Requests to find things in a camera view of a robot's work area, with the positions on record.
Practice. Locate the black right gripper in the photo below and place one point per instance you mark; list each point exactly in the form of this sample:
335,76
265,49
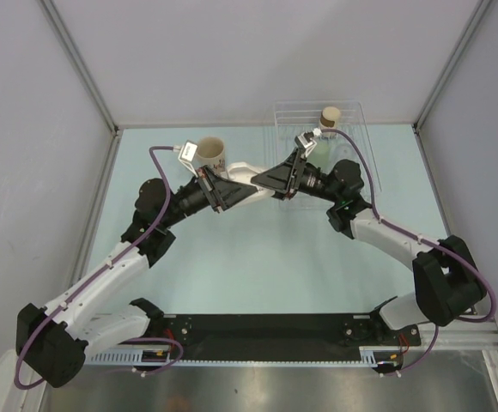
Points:
279,178

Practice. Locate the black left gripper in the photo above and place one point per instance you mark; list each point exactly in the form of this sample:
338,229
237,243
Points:
221,193

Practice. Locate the white Simple ceramic mug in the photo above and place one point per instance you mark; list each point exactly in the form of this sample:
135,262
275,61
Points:
242,172

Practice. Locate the cream painted ceramic mug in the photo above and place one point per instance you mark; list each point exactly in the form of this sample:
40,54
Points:
211,153

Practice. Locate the green tumbler cup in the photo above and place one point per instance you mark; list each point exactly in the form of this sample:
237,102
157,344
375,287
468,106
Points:
320,155

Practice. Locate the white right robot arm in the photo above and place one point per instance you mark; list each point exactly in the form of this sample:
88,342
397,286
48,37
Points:
445,278

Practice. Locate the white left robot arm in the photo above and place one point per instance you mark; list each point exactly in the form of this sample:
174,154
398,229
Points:
141,246

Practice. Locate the brown cream cup in rack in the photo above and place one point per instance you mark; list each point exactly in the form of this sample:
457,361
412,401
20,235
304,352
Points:
329,118

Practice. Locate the clear glass cup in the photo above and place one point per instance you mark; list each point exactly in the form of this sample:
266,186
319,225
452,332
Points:
343,150

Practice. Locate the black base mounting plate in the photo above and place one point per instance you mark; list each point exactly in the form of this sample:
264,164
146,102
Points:
282,330

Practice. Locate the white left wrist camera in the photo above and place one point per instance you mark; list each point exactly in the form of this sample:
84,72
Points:
187,152

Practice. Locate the white wire dish rack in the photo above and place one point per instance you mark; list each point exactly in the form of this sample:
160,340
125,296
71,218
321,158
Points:
294,117

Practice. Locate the white slotted cable duct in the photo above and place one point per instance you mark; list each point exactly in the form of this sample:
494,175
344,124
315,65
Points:
145,356

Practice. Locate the aluminium frame rail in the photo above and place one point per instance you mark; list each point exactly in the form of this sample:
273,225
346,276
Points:
459,335

